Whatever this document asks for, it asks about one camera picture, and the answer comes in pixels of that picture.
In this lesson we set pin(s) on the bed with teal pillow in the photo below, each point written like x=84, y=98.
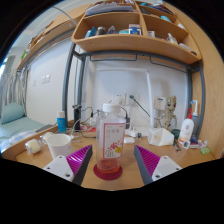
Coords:
x=15, y=121

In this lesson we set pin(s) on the grey metal frame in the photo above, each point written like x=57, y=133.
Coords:
x=66, y=86

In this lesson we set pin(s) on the white paper bag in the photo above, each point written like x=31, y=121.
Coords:
x=161, y=137

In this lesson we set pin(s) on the clear bottle with pink drink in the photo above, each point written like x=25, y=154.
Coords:
x=111, y=140

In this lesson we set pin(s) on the white earbuds case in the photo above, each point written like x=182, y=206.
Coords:
x=129, y=140

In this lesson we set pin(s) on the white power strip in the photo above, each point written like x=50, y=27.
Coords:
x=132, y=133

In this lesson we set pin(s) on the small pale round ball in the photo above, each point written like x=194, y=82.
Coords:
x=33, y=146

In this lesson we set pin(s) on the small tree figurine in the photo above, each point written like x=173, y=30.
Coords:
x=169, y=115

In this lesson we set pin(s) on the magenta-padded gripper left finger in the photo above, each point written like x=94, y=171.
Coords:
x=58, y=166

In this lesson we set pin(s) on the black upright device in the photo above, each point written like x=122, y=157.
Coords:
x=77, y=116

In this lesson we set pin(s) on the white wall box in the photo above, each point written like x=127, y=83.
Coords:
x=160, y=103

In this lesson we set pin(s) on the white paper cup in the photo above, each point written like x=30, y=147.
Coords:
x=60, y=146

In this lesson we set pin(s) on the flat round red coaster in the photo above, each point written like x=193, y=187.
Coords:
x=107, y=176

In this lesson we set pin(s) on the blue and white box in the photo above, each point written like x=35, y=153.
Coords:
x=200, y=143

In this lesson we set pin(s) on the white pump bottle red nozzle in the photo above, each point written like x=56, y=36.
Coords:
x=186, y=128

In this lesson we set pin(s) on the white wall socket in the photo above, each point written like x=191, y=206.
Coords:
x=119, y=99
x=135, y=101

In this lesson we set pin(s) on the blue tube with white cap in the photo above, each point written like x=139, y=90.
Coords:
x=61, y=124

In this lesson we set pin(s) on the wooden shelf unit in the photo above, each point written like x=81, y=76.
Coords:
x=133, y=41

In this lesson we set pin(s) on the small white desk clock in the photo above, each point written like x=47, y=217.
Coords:
x=186, y=144

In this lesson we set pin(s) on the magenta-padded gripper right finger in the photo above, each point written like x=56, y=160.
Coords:
x=166, y=165

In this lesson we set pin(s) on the blue spray bottle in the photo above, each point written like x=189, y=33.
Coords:
x=195, y=118

